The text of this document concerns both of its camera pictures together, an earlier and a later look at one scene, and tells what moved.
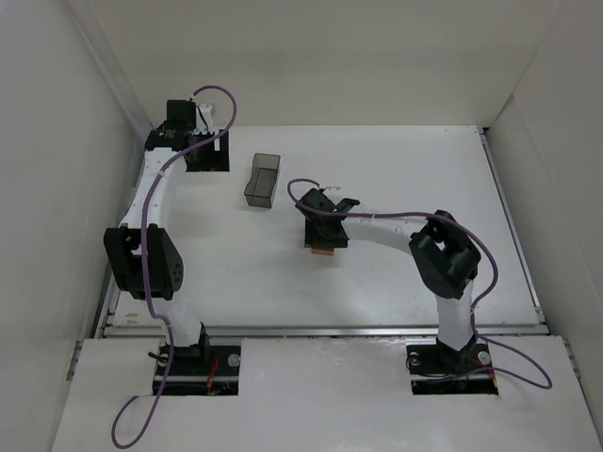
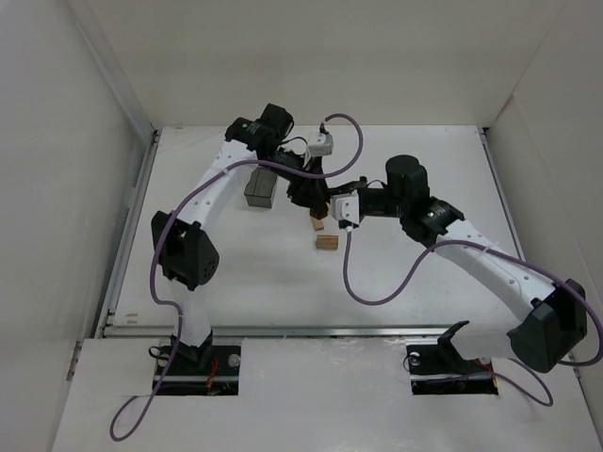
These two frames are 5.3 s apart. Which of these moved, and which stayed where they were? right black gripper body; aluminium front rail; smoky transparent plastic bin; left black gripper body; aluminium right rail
Moved: right black gripper body; left black gripper body
Stayed: smoky transparent plastic bin; aluminium right rail; aluminium front rail
